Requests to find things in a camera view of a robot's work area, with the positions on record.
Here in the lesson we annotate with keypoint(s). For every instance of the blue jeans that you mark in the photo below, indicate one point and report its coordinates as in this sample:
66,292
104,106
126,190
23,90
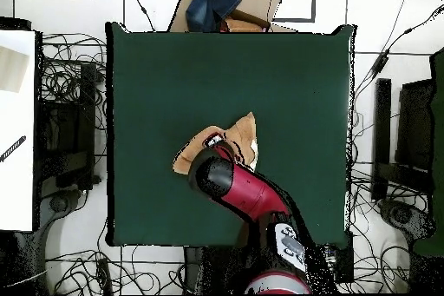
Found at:
208,4

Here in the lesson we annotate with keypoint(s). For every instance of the peach terry towel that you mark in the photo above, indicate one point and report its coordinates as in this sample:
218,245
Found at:
246,129

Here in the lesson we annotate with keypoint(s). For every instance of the black power strip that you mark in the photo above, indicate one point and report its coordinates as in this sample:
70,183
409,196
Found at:
105,275

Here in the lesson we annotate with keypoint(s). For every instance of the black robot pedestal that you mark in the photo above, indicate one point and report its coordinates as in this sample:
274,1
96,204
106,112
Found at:
208,271

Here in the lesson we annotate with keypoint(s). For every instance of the dark green table cloth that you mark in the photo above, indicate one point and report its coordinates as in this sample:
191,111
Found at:
156,84

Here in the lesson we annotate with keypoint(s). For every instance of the beige block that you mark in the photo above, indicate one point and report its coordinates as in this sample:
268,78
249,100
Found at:
12,70

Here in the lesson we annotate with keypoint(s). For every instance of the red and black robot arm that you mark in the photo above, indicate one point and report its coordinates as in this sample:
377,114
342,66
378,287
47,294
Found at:
242,188

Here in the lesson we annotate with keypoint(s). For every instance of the orange cloth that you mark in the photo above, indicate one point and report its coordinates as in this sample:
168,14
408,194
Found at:
242,27

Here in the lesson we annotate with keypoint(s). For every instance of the black equipment stand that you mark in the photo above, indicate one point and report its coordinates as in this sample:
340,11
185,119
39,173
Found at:
86,84

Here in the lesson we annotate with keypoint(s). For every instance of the black panel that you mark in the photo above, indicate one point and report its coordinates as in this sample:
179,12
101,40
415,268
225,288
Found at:
414,126

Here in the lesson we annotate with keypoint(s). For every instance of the black upright post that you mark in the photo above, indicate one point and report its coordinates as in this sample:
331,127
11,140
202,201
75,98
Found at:
381,119

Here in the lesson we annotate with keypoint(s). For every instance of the office chair base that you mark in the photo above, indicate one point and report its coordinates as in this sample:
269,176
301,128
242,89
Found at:
402,216
59,204

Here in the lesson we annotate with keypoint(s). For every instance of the white table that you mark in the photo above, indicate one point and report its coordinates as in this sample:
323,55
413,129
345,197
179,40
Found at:
17,188

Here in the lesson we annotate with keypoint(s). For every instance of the black striped tool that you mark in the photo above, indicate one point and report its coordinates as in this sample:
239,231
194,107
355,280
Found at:
14,147

